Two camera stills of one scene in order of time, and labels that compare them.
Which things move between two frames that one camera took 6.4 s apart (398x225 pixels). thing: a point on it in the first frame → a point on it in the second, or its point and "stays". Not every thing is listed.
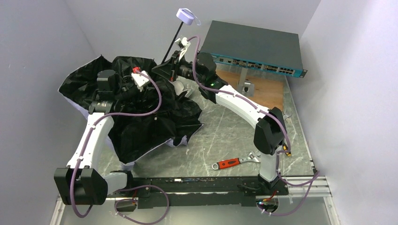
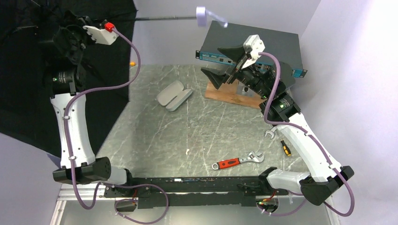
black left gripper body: [125, 86] → [76, 24]
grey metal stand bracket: [245, 87] stays
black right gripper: [169, 69] → [233, 69]
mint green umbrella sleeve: [181, 84] → [173, 96]
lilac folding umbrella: [147, 112] → [27, 114]
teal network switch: [271, 49] stays
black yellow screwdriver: [286, 148] stays
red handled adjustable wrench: [252, 156] stays
